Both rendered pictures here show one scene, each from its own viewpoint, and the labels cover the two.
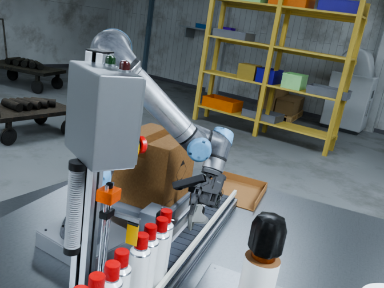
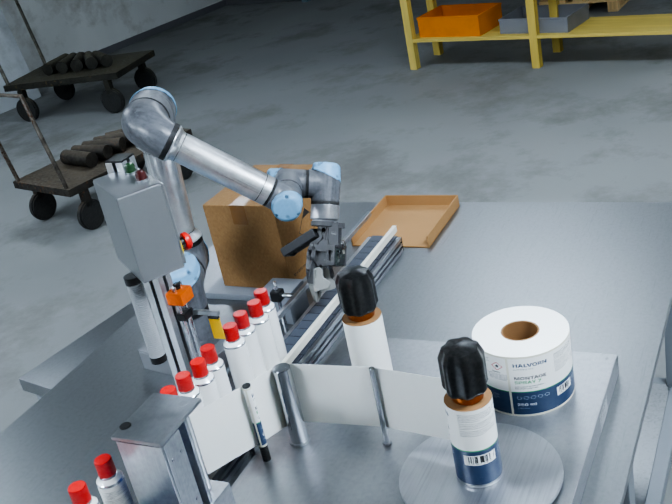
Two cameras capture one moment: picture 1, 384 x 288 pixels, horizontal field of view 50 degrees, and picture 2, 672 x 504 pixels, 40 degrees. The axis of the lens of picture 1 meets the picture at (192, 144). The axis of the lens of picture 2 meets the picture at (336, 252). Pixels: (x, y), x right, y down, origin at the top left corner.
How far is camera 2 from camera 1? 1.09 m
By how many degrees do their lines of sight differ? 14
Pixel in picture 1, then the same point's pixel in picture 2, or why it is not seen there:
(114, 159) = (160, 265)
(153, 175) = (265, 243)
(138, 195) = (257, 272)
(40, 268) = (153, 389)
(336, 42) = not seen: outside the picture
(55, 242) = not seen: hidden behind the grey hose
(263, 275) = (361, 333)
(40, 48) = (96, 16)
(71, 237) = (152, 346)
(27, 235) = (133, 358)
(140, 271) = (239, 363)
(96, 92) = (120, 214)
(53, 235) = not seen: hidden behind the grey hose
